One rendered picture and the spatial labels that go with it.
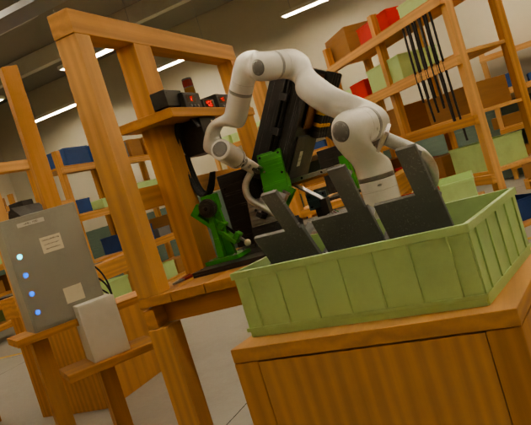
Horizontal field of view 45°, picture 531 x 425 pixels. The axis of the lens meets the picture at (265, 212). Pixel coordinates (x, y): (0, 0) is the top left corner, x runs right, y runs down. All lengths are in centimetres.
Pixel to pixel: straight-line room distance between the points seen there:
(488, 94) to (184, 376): 367
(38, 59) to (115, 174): 1026
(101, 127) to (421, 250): 136
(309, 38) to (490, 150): 750
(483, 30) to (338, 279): 1032
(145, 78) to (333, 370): 163
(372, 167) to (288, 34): 1035
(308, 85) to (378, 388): 111
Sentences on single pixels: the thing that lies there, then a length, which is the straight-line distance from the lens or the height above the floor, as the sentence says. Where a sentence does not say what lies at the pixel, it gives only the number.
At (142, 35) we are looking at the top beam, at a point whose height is 189.
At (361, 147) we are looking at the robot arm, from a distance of 204.
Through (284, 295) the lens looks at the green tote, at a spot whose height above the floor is 88.
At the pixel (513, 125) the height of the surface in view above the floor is 84.
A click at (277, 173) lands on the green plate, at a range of 276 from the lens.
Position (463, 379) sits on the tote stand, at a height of 66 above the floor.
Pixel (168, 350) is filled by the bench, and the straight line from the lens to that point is 240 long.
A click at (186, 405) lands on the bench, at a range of 245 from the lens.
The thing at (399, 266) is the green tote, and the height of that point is 90.
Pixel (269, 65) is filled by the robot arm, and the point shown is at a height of 152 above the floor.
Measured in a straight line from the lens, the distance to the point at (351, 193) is 150.
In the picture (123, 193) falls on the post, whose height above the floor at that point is 126.
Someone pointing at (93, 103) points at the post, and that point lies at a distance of 239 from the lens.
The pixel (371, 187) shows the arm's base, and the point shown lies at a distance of 209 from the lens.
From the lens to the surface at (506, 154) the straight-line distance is 537.
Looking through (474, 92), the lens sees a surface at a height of 133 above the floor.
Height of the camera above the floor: 116
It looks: 3 degrees down
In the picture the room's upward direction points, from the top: 17 degrees counter-clockwise
